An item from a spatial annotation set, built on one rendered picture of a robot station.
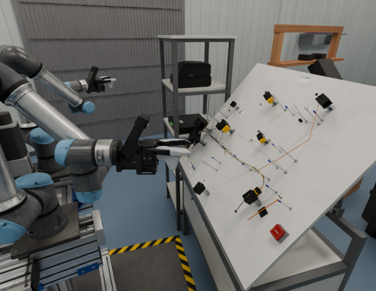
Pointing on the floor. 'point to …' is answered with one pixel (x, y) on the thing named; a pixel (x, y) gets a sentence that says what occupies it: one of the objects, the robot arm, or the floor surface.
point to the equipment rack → (176, 189)
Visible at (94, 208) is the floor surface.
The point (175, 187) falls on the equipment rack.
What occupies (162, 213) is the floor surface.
